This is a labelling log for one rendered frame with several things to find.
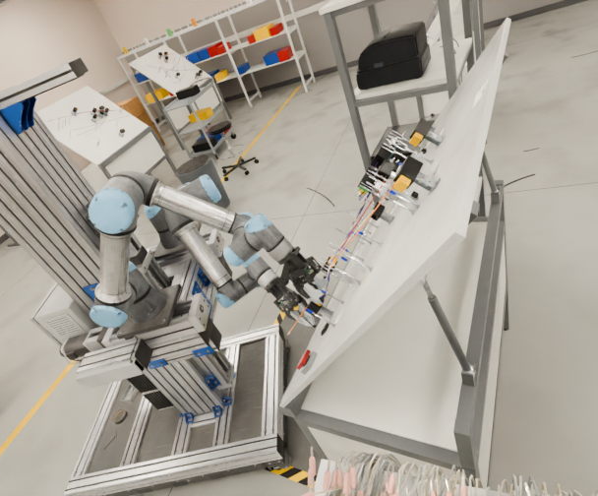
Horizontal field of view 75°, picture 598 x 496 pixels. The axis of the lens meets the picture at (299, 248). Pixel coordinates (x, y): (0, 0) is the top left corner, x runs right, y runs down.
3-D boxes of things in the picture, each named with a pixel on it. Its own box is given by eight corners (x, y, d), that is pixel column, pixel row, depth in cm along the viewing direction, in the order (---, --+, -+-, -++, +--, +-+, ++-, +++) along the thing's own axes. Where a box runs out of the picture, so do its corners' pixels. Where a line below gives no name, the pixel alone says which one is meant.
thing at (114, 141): (180, 175, 635) (120, 73, 542) (138, 217, 553) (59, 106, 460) (148, 181, 667) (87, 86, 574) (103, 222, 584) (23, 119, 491)
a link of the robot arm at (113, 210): (136, 305, 148) (147, 179, 118) (123, 336, 136) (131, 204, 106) (103, 299, 146) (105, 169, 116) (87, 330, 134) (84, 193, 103)
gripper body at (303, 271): (315, 283, 122) (290, 256, 118) (297, 290, 127) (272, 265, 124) (324, 267, 127) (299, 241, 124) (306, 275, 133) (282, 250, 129)
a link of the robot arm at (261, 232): (244, 222, 125) (264, 207, 122) (268, 246, 128) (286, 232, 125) (238, 232, 118) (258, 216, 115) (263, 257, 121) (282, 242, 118)
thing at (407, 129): (372, 167, 208) (369, 156, 204) (388, 137, 230) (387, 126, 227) (436, 161, 191) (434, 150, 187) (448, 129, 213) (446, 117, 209)
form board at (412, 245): (377, 210, 212) (374, 208, 212) (511, 19, 134) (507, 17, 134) (283, 407, 137) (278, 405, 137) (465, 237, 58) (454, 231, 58)
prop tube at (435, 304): (463, 379, 106) (424, 302, 93) (464, 370, 108) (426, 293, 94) (475, 380, 104) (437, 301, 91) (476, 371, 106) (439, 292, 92)
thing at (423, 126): (453, 118, 120) (428, 104, 121) (441, 144, 116) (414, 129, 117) (446, 128, 125) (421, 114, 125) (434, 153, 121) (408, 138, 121)
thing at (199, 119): (218, 159, 629) (185, 94, 568) (193, 165, 650) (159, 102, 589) (240, 133, 700) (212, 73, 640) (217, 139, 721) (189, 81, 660)
